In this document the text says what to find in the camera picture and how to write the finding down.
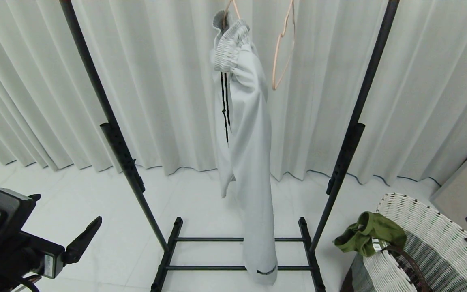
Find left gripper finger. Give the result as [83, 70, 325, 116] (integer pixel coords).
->
[63, 216, 103, 265]

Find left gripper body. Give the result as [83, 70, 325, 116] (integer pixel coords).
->
[0, 230, 66, 292]

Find green garment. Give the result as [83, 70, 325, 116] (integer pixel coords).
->
[334, 211, 408, 258]

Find pale grey shorts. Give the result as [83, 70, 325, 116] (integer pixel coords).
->
[210, 10, 279, 286]

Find pink clothes hanger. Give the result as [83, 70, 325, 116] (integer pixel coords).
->
[222, 0, 242, 26]
[272, 0, 297, 91]

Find white laundry basket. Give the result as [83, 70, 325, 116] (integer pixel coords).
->
[339, 192, 467, 292]

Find black clothes rack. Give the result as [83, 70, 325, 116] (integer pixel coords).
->
[58, 0, 401, 292]

